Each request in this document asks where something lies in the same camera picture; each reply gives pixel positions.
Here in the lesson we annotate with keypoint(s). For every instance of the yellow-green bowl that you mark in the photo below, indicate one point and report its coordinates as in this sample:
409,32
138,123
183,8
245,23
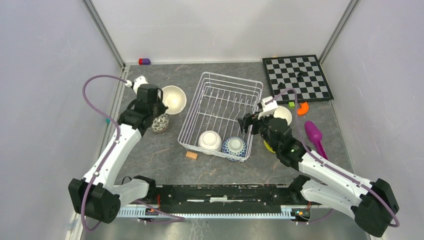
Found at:
270,149

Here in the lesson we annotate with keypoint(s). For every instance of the purple plastic scoop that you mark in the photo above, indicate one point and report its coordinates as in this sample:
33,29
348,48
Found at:
315,136

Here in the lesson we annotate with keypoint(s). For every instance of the white bowl outside rack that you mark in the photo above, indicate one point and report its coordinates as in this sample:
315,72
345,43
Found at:
283,113

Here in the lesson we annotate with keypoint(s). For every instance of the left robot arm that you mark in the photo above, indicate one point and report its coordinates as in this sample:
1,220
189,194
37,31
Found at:
95,195

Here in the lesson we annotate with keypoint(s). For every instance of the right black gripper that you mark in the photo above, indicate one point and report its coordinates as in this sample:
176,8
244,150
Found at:
248,119

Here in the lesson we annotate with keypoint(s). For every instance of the white wire dish rack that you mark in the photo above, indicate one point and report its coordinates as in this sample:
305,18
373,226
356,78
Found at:
218,101

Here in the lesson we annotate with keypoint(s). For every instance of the red floral pattern bowl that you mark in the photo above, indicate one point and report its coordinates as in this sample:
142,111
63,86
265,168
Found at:
160,123

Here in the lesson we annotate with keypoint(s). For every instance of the black chess piece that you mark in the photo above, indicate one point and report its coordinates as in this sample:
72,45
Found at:
300,74
281,85

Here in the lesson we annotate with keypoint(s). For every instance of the blue patterned bowl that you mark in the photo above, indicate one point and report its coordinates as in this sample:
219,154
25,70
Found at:
234,146

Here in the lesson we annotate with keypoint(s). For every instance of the orange curved toy piece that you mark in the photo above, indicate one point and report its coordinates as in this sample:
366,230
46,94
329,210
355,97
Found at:
303,108

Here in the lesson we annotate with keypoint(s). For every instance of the small wooden block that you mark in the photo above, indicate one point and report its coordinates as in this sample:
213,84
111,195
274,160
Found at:
191,155

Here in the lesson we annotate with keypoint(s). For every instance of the plain white bowl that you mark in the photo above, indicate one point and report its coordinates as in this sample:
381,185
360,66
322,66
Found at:
210,141

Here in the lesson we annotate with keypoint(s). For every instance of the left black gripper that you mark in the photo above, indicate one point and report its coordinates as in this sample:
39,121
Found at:
162,108

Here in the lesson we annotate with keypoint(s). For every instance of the small green cube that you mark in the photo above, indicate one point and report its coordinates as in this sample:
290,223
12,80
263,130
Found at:
291,105

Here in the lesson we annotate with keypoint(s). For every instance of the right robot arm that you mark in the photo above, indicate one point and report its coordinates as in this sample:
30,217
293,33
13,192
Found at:
371,204

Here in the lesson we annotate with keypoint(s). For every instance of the beige bowl with leaf motif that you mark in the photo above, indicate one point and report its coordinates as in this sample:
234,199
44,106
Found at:
174,98

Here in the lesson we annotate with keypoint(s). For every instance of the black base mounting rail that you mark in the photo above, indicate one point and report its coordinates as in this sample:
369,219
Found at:
224,198

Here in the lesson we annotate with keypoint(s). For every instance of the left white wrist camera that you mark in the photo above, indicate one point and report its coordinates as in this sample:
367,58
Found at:
134,85

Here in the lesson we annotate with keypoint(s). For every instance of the black chess piece lower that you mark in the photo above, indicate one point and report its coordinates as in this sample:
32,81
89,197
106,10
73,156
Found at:
281,85

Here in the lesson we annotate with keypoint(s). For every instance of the black chess piece upper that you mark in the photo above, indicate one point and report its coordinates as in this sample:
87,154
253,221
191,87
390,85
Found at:
300,74

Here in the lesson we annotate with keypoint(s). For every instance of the red and purple block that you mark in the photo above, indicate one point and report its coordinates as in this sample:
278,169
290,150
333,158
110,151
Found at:
144,61

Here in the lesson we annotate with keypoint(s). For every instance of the black and white chessboard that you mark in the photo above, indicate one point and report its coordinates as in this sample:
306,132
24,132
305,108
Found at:
312,87

